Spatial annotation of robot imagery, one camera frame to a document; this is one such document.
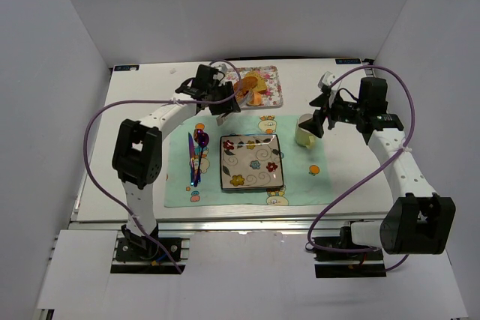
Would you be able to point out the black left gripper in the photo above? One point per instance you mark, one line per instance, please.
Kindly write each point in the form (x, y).
(223, 99)

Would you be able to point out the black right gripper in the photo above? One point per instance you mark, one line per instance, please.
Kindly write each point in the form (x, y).
(327, 114)

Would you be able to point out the metal tongs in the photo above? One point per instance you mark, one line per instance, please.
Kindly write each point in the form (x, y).
(227, 98)

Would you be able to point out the round orange bread roll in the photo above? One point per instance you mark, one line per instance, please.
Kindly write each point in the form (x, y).
(254, 98)

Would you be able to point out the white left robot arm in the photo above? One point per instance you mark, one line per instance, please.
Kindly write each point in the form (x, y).
(137, 156)

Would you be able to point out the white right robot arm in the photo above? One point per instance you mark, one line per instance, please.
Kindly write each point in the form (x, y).
(420, 219)

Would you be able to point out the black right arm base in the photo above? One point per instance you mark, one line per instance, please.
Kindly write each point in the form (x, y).
(344, 259)

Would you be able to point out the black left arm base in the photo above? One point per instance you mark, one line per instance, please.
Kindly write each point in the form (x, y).
(141, 256)

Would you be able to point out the yellow bread slice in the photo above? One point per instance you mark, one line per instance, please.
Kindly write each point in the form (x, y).
(260, 85)

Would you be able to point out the brown round pastry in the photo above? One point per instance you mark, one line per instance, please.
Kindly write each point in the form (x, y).
(244, 86)

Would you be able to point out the pale yellow mug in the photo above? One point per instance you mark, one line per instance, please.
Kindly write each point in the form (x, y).
(304, 138)

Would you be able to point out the iridescent purple spoon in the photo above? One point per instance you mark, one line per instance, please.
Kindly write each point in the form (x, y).
(202, 139)

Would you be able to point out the black label sticker right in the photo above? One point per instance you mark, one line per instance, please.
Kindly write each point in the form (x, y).
(348, 61)

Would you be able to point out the black label sticker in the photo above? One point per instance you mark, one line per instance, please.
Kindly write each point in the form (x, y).
(126, 67)
(348, 61)

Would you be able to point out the square floral plate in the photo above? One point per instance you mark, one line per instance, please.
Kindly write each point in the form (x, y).
(251, 162)

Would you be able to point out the light green cartoon placemat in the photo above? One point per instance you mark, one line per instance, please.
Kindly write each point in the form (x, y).
(306, 176)

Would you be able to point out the iridescent purple knife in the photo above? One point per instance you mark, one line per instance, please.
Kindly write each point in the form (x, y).
(192, 157)

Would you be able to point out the black label sticker left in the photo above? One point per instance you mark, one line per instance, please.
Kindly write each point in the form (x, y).
(126, 67)

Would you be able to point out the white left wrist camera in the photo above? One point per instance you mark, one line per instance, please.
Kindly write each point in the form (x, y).
(220, 69)

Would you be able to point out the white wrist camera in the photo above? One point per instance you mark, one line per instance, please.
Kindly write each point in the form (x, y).
(220, 69)
(326, 79)

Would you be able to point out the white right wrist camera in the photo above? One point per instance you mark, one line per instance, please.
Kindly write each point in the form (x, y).
(326, 79)

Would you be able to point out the aluminium table frame rail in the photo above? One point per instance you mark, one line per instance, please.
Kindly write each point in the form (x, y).
(182, 228)

